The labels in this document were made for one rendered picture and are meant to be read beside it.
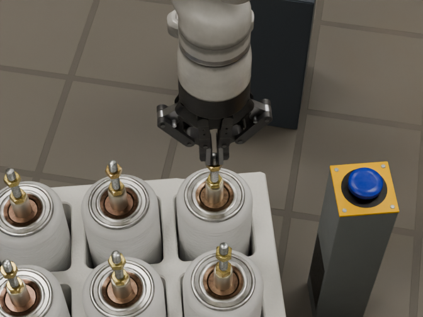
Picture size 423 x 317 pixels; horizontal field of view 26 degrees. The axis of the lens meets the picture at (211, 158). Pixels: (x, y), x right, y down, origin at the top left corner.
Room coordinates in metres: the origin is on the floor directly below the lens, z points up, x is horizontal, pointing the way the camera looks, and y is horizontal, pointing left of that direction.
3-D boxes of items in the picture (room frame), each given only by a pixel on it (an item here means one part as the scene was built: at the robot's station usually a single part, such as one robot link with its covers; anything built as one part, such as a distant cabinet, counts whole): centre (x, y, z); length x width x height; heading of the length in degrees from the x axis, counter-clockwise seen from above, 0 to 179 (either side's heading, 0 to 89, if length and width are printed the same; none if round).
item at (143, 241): (0.58, 0.11, 0.16); 0.10 x 0.10 x 0.18
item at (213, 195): (0.59, 0.00, 0.26); 0.02 x 0.02 x 0.03
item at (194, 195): (0.59, 0.00, 0.25); 0.08 x 0.08 x 0.01
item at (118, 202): (0.58, 0.11, 0.26); 0.02 x 0.02 x 0.03
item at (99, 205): (0.58, 0.11, 0.25); 0.08 x 0.08 x 0.01
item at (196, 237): (0.59, 0.00, 0.16); 0.10 x 0.10 x 0.18
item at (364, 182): (0.56, -0.18, 0.32); 0.04 x 0.04 x 0.02
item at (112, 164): (0.58, 0.11, 0.30); 0.01 x 0.01 x 0.08
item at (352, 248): (0.56, -0.18, 0.16); 0.07 x 0.07 x 0.31; 5
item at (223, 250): (0.47, -0.01, 0.30); 0.01 x 0.01 x 0.08
